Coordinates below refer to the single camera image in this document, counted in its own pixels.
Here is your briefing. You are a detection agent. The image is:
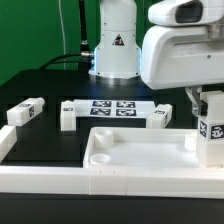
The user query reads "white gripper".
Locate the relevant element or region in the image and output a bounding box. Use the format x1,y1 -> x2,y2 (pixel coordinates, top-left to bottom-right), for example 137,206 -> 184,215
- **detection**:
141,0 -> 224,117

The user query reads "white desk top tray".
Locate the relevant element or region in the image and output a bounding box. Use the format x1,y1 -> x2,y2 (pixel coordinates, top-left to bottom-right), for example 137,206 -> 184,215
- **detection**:
83,127 -> 208,169

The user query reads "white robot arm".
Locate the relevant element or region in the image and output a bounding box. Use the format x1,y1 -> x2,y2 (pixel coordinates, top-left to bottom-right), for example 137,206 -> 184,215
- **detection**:
89,0 -> 224,116

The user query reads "white front fence wall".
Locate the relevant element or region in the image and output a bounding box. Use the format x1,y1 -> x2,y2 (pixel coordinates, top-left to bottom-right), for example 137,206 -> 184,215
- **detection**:
0,166 -> 224,199

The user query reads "white fence wall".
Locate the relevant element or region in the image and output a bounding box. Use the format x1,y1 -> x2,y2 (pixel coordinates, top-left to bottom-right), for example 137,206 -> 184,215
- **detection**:
0,125 -> 17,163
0,166 -> 224,199

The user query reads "white marker base plate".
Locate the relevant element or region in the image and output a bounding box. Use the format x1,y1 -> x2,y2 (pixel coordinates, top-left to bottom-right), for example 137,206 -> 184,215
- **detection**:
74,99 -> 155,118

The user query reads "black cable with connector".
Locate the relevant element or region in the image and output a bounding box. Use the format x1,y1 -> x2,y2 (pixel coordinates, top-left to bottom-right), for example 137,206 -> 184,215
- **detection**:
39,50 -> 96,71

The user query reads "black vertical cable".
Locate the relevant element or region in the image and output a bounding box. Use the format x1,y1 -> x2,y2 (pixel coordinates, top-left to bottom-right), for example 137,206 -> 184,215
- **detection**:
78,0 -> 90,53

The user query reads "white thin cable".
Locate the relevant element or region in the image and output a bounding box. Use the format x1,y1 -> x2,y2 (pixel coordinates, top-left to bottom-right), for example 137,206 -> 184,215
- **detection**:
58,0 -> 67,71

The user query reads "white left fence wall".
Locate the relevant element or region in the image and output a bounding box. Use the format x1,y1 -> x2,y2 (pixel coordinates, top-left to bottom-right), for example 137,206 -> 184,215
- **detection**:
0,125 -> 17,163

